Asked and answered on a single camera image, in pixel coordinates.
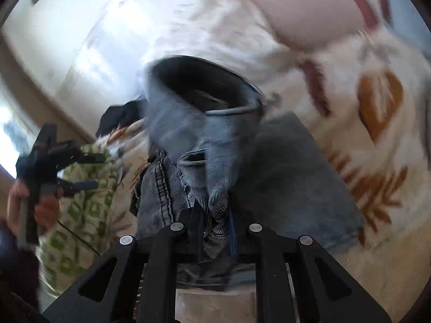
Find blue denim jeans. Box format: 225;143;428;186
137;56;364;291

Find person's left hand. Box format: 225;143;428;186
6;178;64;233

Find black garment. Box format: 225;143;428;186
96;99;148;138

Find green and cream quilt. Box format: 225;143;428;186
37;144;123;297

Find white leaf-print pillow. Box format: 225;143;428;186
141;0;296;84

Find beige leaf-pattern bedspread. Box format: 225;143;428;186
97;23;431;323

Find pink pillow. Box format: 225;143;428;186
252;0;381;50

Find black cable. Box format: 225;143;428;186
55;219;102;258

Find brown wooden door frame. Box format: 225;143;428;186
1;38;94;144

